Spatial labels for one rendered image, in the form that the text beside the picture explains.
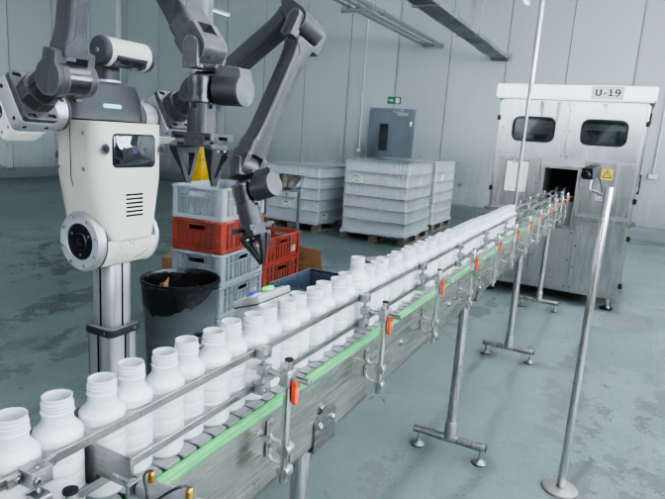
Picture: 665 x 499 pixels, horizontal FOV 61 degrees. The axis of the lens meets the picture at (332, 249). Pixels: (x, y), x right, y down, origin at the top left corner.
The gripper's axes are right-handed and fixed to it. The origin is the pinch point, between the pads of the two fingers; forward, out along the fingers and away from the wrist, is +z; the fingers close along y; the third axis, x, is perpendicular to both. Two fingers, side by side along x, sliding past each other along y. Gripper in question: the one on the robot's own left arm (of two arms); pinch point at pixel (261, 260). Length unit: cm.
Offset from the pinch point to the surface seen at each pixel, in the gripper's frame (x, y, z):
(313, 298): -17.5, -8.9, 10.5
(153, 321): 160, 109, 20
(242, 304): 1.6, -9.2, 8.8
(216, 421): -14, -44, 24
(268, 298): -3.3, -5.5, 9.0
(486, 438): 11, 169, 121
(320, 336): -16.5, -8.3, 19.2
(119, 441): -17, -65, 18
